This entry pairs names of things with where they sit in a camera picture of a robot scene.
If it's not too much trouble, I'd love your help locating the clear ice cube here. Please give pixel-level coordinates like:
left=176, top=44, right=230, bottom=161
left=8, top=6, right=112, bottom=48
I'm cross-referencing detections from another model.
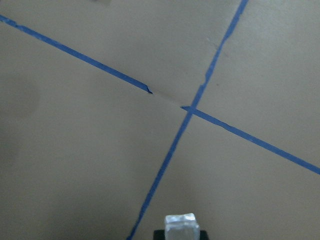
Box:
left=164, top=213, right=201, bottom=240

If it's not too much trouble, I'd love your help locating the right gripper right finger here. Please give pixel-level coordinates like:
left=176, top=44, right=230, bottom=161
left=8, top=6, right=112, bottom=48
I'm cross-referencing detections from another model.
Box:
left=199, top=230, right=210, bottom=240

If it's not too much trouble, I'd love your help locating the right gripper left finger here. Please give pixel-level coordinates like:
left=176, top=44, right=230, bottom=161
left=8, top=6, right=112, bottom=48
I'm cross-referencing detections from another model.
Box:
left=153, top=229, right=166, bottom=240

